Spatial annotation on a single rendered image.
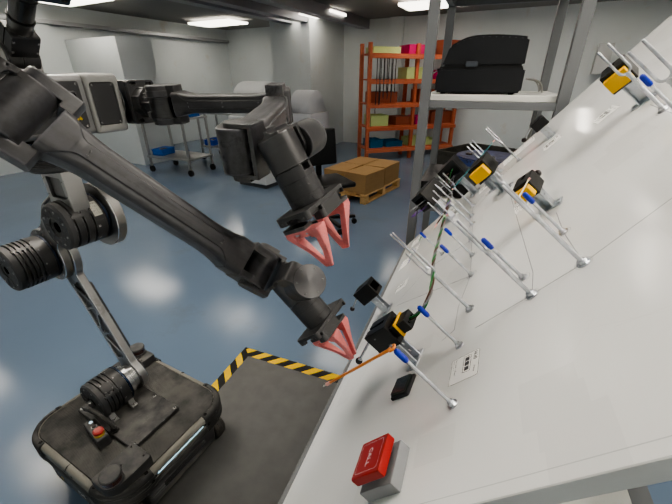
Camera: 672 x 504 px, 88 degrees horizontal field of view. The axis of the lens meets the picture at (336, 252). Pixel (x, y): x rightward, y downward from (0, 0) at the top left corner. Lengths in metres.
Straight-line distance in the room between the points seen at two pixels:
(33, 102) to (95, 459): 1.41
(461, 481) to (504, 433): 0.06
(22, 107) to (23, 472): 1.84
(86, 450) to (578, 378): 1.68
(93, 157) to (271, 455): 1.52
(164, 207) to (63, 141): 0.14
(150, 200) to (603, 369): 0.56
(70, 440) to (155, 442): 0.34
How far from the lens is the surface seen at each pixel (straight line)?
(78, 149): 0.56
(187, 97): 1.10
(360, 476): 0.48
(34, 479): 2.17
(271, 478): 1.78
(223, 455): 1.88
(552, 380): 0.41
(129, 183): 0.56
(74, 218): 1.22
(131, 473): 1.61
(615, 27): 8.53
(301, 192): 0.50
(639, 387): 0.36
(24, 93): 0.58
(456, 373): 0.52
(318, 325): 0.65
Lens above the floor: 1.52
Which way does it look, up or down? 27 degrees down
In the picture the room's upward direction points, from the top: straight up
